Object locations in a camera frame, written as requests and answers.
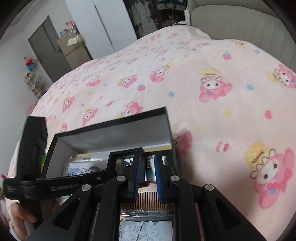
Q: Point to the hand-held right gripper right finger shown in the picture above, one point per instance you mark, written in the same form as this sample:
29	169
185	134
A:
159	178

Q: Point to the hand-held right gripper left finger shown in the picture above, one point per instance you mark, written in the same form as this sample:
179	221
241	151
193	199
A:
136	176

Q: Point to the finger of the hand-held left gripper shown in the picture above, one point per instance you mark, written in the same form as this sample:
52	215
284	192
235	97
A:
92	177

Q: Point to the square cartoon packet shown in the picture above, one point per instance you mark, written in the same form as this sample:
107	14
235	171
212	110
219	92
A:
78	170

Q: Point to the green packet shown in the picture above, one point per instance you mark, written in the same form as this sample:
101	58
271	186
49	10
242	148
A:
43	160

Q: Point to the wooden comb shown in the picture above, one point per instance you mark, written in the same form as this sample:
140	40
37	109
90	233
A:
148	198

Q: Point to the black box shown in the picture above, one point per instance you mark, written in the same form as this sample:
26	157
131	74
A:
115	136

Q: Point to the pale blue cartoon packet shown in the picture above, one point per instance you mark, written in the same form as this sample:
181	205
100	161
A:
145	227

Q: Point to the person's left hand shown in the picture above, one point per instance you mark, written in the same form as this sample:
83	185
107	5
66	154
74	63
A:
20	215

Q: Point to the shelf with toys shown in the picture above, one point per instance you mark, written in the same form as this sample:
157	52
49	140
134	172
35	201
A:
34	83

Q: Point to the red and blue toy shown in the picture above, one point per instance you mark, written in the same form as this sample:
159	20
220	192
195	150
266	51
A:
30	63

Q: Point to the pink printed blanket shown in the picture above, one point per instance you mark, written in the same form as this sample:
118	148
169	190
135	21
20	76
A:
208	104

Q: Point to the grey door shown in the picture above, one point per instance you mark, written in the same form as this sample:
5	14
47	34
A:
46	44

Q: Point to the cream bag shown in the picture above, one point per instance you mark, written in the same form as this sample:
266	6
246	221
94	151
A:
74	39

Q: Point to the pink plush toy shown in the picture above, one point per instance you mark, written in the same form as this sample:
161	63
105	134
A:
70	24

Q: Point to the white wardrobe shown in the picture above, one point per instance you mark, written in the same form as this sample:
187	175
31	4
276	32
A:
99	23

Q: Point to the dark shelf of clothes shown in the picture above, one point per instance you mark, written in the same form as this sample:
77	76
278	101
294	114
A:
150	14

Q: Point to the white power strip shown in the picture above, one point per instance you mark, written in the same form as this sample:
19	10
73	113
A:
187	15

